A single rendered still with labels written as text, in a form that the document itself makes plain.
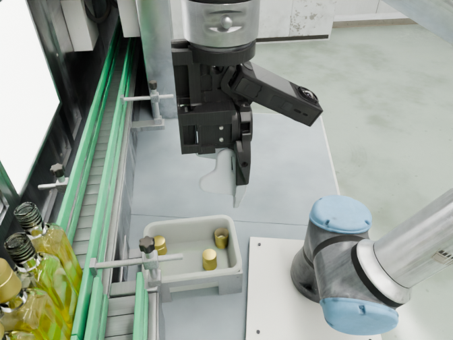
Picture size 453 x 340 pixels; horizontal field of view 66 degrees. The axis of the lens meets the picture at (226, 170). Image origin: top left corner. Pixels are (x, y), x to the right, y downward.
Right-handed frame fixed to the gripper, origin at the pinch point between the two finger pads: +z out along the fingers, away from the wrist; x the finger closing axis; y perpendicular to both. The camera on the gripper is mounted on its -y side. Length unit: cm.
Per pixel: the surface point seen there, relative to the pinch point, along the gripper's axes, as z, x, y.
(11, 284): 4.2, 8.8, 28.4
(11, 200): 17.1, -20.4, 42.0
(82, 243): 30.0, -18.3, 31.2
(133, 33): 12, -100, 21
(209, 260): 36.7, -14.7, 3.3
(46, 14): 0, -88, 46
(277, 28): 100, -365, -111
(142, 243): 17.0, -5.6, 15.7
